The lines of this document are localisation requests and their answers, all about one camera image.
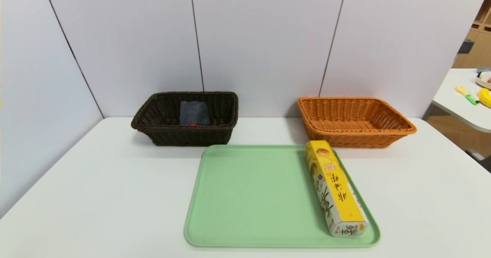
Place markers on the dark grey cloth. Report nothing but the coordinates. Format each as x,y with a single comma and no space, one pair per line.
195,112

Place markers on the yellow snack box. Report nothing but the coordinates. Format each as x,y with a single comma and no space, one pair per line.
337,191

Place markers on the dark brown wicker basket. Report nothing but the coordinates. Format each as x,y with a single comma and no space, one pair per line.
191,135

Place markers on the orange wicker basket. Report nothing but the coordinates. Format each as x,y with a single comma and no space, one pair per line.
356,137

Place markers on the white bowl with items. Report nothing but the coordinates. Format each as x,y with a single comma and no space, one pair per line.
484,79

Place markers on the light green plastic tray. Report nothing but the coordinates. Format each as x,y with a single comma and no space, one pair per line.
261,204

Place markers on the white side table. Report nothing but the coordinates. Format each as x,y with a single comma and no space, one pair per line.
456,104

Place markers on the yellow green toy knife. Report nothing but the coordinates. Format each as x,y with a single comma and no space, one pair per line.
466,94

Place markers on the small dark grey object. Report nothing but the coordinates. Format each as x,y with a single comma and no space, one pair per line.
466,46

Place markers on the yellow toy banana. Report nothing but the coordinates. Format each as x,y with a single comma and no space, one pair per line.
485,97

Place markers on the light wooden cabinet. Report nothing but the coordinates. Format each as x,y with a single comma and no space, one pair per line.
479,47

